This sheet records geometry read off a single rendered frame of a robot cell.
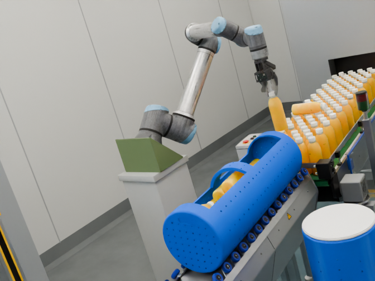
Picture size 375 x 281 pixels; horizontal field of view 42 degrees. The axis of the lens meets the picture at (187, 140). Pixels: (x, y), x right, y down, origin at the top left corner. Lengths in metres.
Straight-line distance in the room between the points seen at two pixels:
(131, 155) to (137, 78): 2.75
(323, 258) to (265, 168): 0.54
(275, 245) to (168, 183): 0.91
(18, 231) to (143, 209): 0.81
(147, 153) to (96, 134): 2.39
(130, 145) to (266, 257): 1.15
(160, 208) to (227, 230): 1.07
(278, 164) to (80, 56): 3.25
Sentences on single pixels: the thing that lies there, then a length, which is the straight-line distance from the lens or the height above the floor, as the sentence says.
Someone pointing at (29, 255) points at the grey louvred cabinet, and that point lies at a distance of 3.40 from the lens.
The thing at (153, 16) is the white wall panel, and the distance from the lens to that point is 5.98.
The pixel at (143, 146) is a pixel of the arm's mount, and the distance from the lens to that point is 2.87.
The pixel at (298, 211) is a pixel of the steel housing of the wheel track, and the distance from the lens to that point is 2.54.
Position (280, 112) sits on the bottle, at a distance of 2.66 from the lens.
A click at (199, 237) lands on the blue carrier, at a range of 1.94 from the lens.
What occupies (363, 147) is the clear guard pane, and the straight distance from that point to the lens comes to 3.14.
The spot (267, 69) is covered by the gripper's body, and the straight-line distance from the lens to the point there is 2.58.
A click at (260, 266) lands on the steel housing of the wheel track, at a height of 0.85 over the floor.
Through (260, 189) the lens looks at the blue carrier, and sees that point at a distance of 2.18.
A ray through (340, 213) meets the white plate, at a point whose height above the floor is 1.04.
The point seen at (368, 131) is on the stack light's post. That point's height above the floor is 1.03.
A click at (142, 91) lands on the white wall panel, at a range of 5.68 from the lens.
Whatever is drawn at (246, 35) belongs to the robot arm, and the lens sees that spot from 2.59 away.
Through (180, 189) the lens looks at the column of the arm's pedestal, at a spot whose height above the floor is 0.92.
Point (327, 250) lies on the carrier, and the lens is 1.92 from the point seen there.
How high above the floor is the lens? 1.98
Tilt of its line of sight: 15 degrees down
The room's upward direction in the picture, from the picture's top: 16 degrees counter-clockwise
